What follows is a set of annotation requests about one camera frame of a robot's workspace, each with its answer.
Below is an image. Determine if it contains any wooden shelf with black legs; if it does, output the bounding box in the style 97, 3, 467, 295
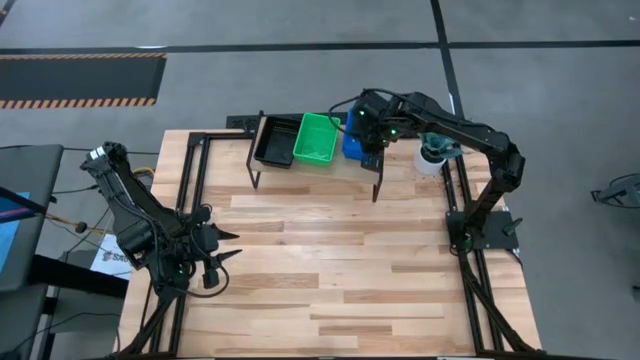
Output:
244, 115, 387, 204

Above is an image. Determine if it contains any green leafy plant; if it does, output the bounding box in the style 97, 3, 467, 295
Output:
419, 130, 464, 161

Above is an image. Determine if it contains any black floor stand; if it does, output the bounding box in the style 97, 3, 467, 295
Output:
589, 173, 640, 210

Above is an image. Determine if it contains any white printed paper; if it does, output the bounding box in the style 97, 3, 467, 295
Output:
89, 233, 135, 281

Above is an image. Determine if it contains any black floor mat striped edge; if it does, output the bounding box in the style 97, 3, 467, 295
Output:
0, 52, 168, 110

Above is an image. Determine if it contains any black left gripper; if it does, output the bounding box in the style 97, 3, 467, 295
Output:
187, 222, 244, 269

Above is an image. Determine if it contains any blue sheet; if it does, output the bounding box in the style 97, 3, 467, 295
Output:
0, 192, 31, 274

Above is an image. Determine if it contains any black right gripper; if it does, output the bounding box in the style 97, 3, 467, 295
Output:
352, 97, 404, 170

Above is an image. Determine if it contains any green slotted plastic basket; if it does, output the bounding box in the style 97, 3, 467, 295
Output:
292, 112, 342, 168

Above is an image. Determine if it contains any black desk crossbar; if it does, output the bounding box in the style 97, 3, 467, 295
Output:
29, 254, 129, 300

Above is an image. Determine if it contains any blue slotted plastic basket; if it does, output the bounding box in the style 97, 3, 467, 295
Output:
341, 107, 371, 162

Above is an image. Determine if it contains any white plant pot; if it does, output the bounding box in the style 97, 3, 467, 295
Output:
413, 145, 448, 176

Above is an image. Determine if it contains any black metal rail frame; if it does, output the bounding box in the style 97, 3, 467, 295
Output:
114, 127, 546, 359

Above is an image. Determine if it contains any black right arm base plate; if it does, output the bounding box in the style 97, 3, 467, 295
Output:
446, 209, 520, 251

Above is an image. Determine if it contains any gray desk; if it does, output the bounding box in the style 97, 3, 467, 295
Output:
0, 143, 65, 294

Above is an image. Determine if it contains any black slotted plastic basket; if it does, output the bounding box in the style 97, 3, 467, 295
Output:
253, 115, 303, 169

